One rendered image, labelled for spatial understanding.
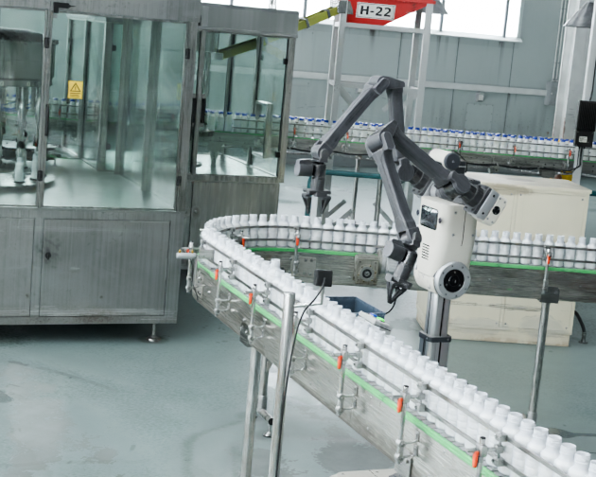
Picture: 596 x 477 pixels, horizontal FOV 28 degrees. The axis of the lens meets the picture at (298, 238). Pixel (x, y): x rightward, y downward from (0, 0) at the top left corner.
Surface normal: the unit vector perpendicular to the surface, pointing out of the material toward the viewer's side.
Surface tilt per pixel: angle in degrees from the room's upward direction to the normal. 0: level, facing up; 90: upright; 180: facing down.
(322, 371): 90
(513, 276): 91
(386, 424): 90
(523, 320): 90
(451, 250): 101
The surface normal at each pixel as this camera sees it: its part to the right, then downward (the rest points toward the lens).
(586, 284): 0.01, 0.13
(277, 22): 0.36, 0.19
